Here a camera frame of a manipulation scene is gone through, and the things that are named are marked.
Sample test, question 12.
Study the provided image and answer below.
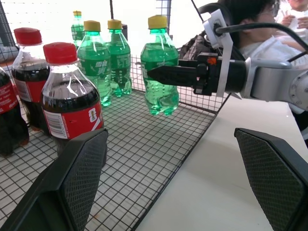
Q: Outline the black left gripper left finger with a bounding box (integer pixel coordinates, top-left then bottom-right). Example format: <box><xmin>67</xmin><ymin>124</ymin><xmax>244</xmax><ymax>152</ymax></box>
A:
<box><xmin>0</xmin><ymin>128</ymin><xmax>109</xmax><ymax>231</ymax></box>

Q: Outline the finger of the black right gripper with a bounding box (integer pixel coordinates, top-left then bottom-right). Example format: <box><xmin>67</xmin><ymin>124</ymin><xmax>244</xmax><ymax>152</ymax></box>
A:
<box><xmin>178</xmin><ymin>59</ymin><xmax>199</xmax><ymax>68</ymax></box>
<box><xmin>146</xmin><ymin>64</ymin><xmax>198</xmax><ymax>88</ymax></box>

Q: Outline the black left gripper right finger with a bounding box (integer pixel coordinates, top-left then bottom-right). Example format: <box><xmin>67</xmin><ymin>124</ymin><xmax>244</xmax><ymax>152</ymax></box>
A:
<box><xmin>234</xmin><ymin>128</ymin><xmax>308</xmax><ymax>231</ymax></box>

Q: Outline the green soda bottle yellow cap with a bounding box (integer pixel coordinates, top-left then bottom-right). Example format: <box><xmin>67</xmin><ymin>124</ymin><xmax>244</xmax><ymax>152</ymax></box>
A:
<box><xmin>105</xmin><ymin>19</ymin><xmax>133</xmax><ymax>98</ymax></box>
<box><xmin>77</xmin><ymin>20</ymin><xmax>113</xmax><ymax>107</ymax></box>
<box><xmin>140</xmin><ymin>14</ymin><xmax>180</xmax><ymax>116</ymax></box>
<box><xmin>70</xmin><ymin>10</ymin><xmax>85</xmax><ymax>51</ymax></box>

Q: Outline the dark grey bag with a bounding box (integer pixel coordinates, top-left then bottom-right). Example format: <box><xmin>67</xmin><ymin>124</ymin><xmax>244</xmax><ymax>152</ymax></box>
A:
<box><xmin>180</xmin><ymin>34</ymin><xmax>214</xmax><ymax>61</ymax></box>

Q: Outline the black-haired person in white shirt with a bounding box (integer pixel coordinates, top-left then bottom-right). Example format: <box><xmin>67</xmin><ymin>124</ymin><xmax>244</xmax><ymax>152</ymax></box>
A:
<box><xmin>218</xmin><ymin>0</ymin><xmax>308</xmax><ymax>73</ymax></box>

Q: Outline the cola bottle red cap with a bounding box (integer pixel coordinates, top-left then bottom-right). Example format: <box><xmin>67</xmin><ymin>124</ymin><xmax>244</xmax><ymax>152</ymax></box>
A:
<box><xmin>40</xmin><ymin>42</ymin><xmax>105</xmax><ymax>157</ymax></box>
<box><xmin>11</xmin><ymin>27</ymin><xmax>51</xmax><ymax>136</ymax></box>

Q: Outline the cola bottle red label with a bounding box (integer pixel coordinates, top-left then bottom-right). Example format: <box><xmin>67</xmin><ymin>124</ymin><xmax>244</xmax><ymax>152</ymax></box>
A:
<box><xmin>0</xmin><ymin>66</ymin><xmax>30</xmax><ymax>158</ymax></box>

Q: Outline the bystander in white clothes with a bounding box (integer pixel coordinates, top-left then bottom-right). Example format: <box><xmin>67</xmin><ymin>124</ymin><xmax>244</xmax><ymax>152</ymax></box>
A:
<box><xmin>275</xmin><ymin>0</ymin><xmax>308</xmax><ymax>33</ymax></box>

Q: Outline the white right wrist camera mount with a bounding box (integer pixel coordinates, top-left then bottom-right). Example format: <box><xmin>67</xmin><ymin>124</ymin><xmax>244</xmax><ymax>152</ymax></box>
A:
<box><xmin>202</xmin><ymin>9</ymin><xmax>242</xmax><ymax>100</ymax></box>

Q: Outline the black wire mesh rack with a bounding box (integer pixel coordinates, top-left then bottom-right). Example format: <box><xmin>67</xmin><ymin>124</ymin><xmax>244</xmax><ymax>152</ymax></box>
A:
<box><xmin>0</xmin><ymin>0</ymin><xmax>230</xmax><ymax>231</ymax></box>

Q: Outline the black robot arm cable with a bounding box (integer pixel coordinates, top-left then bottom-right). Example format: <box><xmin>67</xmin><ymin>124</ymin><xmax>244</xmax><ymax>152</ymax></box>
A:
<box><xmin>215</xmin><ymin>22</ymin><xmax>308</xmax><ymax>63</ymax></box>

